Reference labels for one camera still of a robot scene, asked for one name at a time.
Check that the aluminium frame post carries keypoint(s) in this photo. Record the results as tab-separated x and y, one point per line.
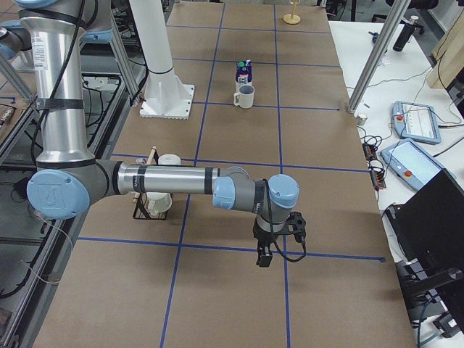
396	13

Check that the white mug rack near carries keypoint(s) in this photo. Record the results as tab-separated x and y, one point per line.
158	202

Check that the black monitor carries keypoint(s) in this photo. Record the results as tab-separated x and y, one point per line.
429	228

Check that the white mug with handle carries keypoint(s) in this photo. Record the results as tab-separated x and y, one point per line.
244	97

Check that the white mug rack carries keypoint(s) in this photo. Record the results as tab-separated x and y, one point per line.
158	202
169	160

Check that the grey robot arm background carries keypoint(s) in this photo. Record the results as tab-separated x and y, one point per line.
14	38

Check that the black bottle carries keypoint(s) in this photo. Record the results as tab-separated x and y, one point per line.
405	34

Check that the wooden mug tree stand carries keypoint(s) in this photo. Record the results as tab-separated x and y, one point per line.
292	18

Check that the blue white milk carton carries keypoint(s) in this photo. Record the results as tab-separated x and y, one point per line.
243	75

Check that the white mug rack far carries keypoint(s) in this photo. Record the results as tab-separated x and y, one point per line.
169	160

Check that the black power strip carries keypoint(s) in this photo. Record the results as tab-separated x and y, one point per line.
375	166

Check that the black wire mug rack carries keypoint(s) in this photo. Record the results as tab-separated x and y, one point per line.
140	211

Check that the teach pendant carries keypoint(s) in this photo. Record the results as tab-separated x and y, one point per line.
413	164
415	121

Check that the small metal cup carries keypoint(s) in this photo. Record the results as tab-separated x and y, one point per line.
361	119

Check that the teach pendant far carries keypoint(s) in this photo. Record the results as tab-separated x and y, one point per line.
415	121

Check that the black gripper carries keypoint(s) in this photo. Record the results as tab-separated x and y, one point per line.
263	238

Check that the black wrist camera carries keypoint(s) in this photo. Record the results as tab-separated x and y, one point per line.
295	226

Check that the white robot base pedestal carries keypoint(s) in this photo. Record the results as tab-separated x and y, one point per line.
165	96

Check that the teach pendant near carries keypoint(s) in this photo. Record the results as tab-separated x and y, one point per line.
413	164

